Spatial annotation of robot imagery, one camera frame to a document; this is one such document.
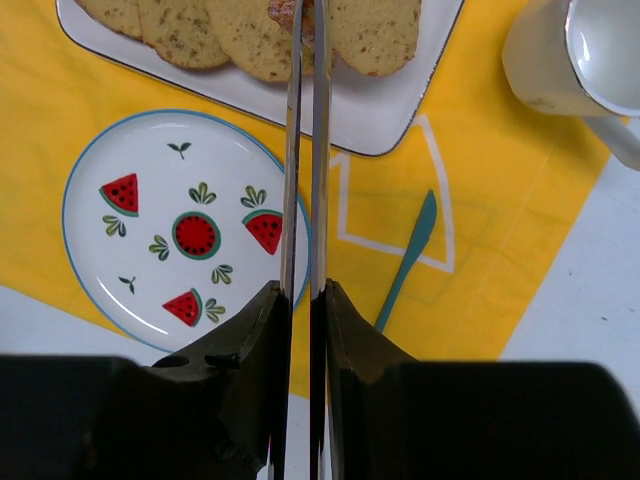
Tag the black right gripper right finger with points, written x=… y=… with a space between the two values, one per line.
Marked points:
x=395 y=417

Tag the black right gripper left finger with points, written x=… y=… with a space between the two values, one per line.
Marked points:
x=215 y=409

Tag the bread slice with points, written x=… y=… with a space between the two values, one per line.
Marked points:
x=375 y=38
x=120 y=16
x=181 y=33
x=254 y=42

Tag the white rectangular bread tray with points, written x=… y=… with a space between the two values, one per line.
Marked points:
x=369 y=115

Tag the teal plastic knife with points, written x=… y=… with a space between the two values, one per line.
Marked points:
x=419 y=238

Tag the watermelon pattern round plate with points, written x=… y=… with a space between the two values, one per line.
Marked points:
x=172 y=222

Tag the yellow cloth placemat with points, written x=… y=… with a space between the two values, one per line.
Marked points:
x=545 y=224

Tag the white ceramic mug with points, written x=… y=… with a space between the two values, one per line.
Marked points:
x=579 y=58

